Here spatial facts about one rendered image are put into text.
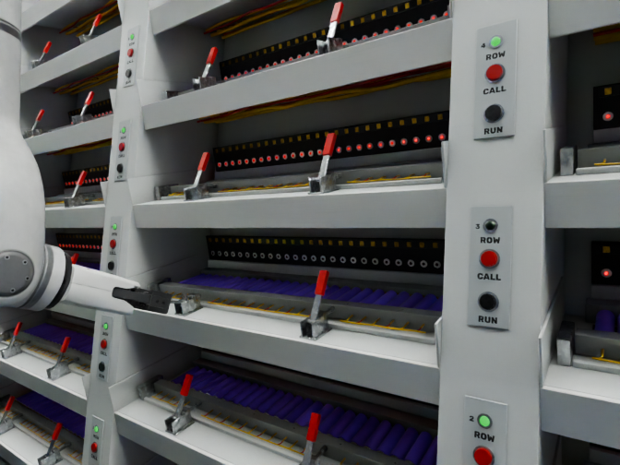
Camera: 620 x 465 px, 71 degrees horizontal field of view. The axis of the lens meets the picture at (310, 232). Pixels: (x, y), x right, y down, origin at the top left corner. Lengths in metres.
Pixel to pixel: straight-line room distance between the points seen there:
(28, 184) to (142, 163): 0.41
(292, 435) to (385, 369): 0.23
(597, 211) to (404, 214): 0.19
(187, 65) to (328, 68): 0.47
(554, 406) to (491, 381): 0.06
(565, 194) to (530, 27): 0.17
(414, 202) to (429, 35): 0.20
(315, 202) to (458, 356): 0.26
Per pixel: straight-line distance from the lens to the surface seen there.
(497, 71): 0.51
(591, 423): 0.49
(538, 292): 0.47
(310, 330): 0.60
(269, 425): 0.73
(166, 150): 0.95
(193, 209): 0.75
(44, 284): 0.61
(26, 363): 1.33
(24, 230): 0.52
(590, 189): 0.47
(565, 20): 0.54
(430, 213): 0.51
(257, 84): 0.71
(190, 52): 1.05
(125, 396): 0.94
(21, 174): 0.54
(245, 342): 0.66
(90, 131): 1.10
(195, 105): 0.81
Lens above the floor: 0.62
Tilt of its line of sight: 4 degrees up
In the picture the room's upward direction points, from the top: 3 degrees clockwise
